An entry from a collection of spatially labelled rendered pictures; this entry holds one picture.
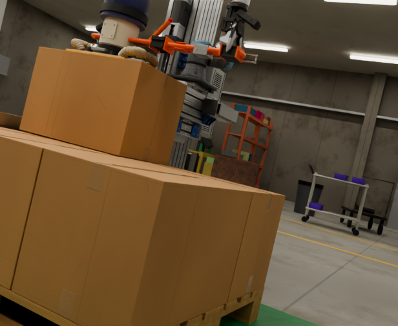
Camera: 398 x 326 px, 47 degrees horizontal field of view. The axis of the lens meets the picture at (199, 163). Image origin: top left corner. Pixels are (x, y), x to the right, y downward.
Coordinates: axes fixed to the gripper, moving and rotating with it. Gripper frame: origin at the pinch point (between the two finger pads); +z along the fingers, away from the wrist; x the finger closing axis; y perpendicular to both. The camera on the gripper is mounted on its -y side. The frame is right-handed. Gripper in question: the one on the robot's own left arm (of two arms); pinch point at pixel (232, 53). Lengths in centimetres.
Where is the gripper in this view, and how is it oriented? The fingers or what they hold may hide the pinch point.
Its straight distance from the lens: 196.5
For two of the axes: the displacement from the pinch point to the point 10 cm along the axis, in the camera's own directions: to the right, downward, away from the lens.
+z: -2.3, 9.7, 0.1
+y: -8.7, -2.1, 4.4
